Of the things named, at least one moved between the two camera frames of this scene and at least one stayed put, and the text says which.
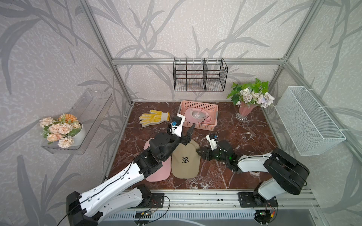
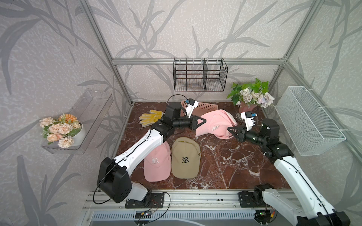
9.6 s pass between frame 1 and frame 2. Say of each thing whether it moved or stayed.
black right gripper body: moved
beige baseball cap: stayed
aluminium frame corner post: stayed
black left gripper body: moved
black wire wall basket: stayed
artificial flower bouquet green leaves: stayed
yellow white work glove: stayed
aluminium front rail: stayed
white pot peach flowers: stayed
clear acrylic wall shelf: stayed
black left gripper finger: moved
